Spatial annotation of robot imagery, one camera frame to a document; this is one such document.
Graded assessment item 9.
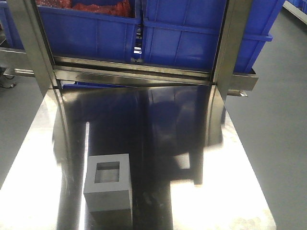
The stainless steel rack frame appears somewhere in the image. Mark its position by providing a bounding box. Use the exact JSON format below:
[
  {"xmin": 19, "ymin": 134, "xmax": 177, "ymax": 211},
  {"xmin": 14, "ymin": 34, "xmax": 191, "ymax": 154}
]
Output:
[{"xmin": 0, "ymin": 0, "xmax": 252, "ymax": 98}]

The gray hollow cube base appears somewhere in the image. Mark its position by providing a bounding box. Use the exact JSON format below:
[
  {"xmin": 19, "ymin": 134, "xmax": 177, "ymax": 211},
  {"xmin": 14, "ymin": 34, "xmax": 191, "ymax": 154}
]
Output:
[{"xmin": 83, "ymin": 153, "xmax": 133, "ymax": 227}]

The blue bin with red contents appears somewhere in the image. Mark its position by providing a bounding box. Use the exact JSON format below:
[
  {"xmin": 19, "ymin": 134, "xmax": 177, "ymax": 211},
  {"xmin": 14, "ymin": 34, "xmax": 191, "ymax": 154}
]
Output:
[{"xmin": 38, "ymin": 0, "xmax": 141, "ymax": 62}]

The red mesh bag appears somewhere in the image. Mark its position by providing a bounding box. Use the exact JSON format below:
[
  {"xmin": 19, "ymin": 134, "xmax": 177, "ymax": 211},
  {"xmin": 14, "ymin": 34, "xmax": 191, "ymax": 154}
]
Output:
[{"xmin": 35, "ymin": 0, "xmax": 132, "ymax": 17}]

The blue bin right of rack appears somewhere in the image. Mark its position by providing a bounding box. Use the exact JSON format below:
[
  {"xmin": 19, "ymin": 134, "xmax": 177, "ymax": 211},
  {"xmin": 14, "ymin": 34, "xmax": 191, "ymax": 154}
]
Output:
[{"xmin": 141, "ymin": 0, "xmax": 284, "ymax": 73}]

